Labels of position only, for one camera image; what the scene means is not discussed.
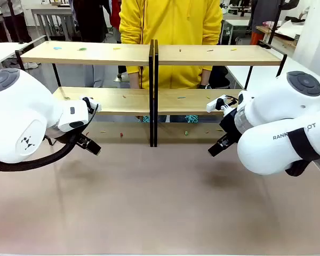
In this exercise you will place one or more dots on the bystander in orange trousers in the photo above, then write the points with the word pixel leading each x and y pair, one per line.
pixel 258 21

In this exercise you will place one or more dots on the white background table grey legs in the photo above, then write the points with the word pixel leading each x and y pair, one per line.
pixel 50 12

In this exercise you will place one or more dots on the bystander in red vest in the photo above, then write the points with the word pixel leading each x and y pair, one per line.
pixel 116 16

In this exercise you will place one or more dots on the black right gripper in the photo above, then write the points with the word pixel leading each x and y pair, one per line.
pixel 230 125

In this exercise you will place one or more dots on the white side table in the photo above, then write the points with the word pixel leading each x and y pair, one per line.
pixel 256 74
pixel 2 52

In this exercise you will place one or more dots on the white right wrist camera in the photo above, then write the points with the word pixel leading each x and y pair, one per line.
pixel 212 105

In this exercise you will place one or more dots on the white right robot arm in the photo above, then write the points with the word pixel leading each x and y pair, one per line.
pixel 272 120

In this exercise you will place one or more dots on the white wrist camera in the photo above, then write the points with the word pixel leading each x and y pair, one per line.
pixel 94 106
pixel 212 105

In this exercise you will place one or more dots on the person left forearm yellow sleeve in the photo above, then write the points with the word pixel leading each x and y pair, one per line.
pixel 212 53

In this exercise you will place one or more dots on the wooden background workbench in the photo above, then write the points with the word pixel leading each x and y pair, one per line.
pixel 282 37

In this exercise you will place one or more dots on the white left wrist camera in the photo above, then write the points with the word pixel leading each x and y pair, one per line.
pixel 94 106

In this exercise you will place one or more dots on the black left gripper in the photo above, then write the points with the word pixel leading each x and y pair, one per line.
pixel 80 139

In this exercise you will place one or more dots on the wooden two-tier shelf black frame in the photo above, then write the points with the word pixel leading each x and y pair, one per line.
pixel 96 54
pixel 216 56

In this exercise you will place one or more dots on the blue paper scrap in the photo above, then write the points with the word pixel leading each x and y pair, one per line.
pixel 57 48

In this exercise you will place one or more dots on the person right hand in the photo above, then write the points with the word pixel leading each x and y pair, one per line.
pixel 135 80

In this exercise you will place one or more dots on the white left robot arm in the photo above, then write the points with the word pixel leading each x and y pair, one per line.
pixel 16 120

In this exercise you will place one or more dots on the black stand pole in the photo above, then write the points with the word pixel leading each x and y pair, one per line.
pixel 276 24

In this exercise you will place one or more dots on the bystander in black trousers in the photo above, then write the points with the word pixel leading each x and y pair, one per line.
pixel 17 24

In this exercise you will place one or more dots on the person torso yellow hoodie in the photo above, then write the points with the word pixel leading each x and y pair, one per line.
pixel 173 26

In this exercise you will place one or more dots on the person right forearm yellow sleeve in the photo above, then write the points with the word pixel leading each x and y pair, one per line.
pixel 129 53

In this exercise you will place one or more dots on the bystander in dark clothes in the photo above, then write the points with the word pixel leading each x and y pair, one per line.
pixel 90 18

